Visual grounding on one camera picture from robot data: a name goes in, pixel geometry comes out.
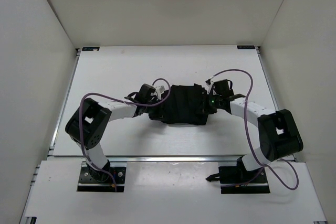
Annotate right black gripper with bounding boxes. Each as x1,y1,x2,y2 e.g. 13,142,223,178
195,91,222,115

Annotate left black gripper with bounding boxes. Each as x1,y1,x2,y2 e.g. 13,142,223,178
144,97,169,121

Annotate black pleated skirt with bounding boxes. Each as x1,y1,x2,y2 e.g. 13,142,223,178
149,84,217,125

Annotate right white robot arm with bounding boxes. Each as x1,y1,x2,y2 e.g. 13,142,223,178
206,79,303,182

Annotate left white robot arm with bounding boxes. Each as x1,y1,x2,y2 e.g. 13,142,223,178
65,84,170,182

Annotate right corner label sticker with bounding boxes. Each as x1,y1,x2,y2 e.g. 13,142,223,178
237,45,255,50

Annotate corner label sticker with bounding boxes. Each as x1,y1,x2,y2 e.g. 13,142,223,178
81,47,100,51
237,45,255,50

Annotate left corner label sticker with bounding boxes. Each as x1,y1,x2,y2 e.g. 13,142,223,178
81,47,100,51

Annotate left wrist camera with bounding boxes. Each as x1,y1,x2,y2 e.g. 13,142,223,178
155,86,165,97

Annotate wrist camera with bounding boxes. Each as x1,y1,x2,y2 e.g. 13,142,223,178
155,86,165,97
205,78,216,95

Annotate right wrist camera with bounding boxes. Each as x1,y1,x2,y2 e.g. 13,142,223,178
205,78,216,95

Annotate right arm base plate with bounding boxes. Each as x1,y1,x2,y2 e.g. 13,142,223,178
206,158,270,195

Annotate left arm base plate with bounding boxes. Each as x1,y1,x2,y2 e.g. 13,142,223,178
77,163,127,193

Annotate aluminium table rail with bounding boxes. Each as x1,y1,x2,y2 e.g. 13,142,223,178
47,154,247,164

